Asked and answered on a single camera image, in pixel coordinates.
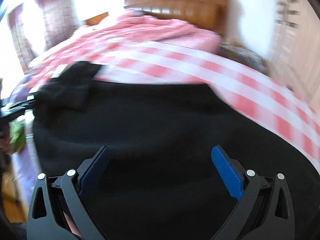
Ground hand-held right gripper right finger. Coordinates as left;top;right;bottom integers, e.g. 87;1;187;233
211;145;295;240

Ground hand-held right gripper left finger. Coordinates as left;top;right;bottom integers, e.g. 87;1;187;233
27;145;110;240

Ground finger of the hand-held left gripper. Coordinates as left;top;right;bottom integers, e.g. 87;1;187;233
0;97;37;121

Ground black pants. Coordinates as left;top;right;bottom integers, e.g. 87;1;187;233
32;61;320;240

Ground green cloth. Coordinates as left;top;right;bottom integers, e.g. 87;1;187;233
10;120;27;153

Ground purple printed bed sheet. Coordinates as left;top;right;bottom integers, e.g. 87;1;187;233
9;75;40;203

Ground pink patterned curtain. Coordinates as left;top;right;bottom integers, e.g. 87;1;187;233
9;5;33;73
36;0;80;48

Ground dark patterned cloth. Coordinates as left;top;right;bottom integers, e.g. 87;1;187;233
220;39;268;74

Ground pink checked blanket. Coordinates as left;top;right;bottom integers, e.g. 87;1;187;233
25;11;320;170

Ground light wooden wardrobe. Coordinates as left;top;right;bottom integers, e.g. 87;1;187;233
266;0;320;113

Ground wooden bed headboard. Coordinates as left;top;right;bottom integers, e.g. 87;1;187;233
124;0;229;37

